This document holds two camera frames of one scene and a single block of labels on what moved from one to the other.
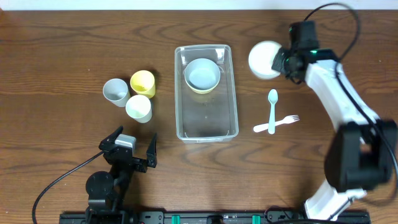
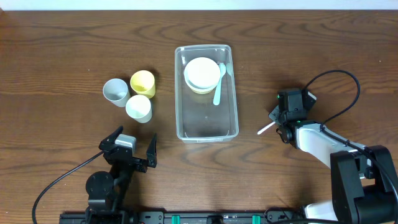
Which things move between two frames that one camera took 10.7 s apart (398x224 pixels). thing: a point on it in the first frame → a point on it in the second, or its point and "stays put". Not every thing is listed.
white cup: x=138 y=107 stays put
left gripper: x=125 y=157 stays put
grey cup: x=115 y=90 stays put
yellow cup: x=142 y=82 stays put
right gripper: x=278 y=63 → x=277 y=115
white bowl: x=261 y=58 → x=202 y=74
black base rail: x=217 y=217 stays put
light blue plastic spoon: x=273 y=98 → x=216 y=97
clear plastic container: x=210 y=117 stays put
